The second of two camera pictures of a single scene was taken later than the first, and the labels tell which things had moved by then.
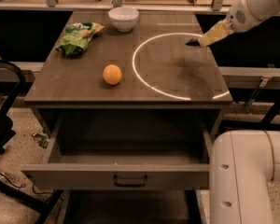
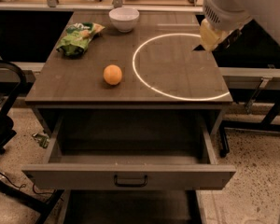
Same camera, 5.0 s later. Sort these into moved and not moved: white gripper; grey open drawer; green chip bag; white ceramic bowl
Moved: white gripper
Not moved: green chip bag; white ceramic bowl; grey open drawer
